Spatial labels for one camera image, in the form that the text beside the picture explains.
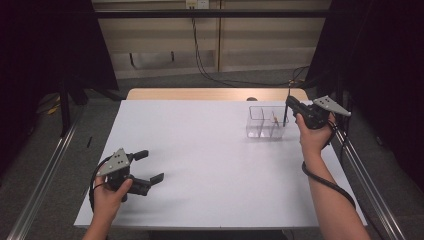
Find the person's right hand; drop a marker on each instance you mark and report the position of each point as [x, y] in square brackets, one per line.
[313, 140]

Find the person's left hand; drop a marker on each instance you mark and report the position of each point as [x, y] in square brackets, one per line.
[108, 200]

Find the white wall socket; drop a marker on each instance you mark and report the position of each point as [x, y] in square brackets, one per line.
[197, 3]

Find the small black stick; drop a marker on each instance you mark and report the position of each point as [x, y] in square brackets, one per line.
[89, 142]

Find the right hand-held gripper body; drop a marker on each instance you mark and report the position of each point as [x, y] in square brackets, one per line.
[316, 115]

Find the black curtain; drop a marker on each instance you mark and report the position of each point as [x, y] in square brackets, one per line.
[40, 66]
[383, 66]

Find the wooden table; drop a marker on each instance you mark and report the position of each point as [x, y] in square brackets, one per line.
[213, 94]

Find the black horizontal frame bar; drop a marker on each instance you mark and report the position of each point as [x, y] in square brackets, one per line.
[213, 13]

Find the dark round table grommet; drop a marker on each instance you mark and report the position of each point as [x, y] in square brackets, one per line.
[251, 99]

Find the clear acrylic organizer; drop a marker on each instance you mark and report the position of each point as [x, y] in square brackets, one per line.
[263, 128]

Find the aluminium floor rail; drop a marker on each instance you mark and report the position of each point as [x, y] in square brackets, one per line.
[366, 186]
[43, 176]

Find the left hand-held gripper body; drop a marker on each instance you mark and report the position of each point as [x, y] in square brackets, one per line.
[115, 163]

